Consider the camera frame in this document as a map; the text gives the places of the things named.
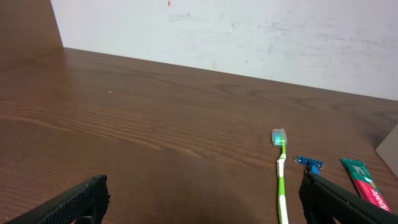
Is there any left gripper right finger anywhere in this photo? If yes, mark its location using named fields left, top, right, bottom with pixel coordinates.
left=298, top=171, right=397, bottom=224

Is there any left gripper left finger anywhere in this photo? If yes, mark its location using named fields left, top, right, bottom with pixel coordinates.
left=7, top=174, right=110, bottom=224

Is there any green red toothpaste tube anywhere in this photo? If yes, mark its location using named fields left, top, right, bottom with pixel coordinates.
left=341, top=158, right=392, bottom=213

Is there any blue disposable razor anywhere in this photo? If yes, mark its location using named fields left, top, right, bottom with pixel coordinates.
left=294, top=156, right=324, bottom=175

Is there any white box pink interior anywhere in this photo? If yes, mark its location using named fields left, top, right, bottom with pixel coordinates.
left=376, top=125, right=398, bottom=177

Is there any green white toothbrush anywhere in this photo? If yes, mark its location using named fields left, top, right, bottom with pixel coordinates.
left=271, top=129, right=289, bottom=224

